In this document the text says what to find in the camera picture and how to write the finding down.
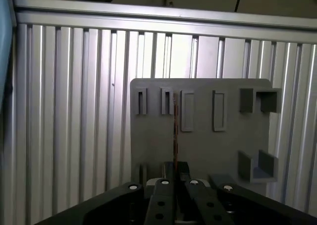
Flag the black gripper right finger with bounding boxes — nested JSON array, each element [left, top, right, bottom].
[[177, 162, 317, 225]]

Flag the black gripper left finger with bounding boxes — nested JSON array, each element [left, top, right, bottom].
[[34, 162, 177, 225]]

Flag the RAM stick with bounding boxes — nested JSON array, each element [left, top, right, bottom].
[[172, 92, 180, 183]]

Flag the grey plastic parts rack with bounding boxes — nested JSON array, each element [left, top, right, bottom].
[[130, 78, 283, 206]]

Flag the pale blue teach pendant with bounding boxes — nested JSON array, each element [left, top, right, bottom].
[[0, 0, 17, 104]]

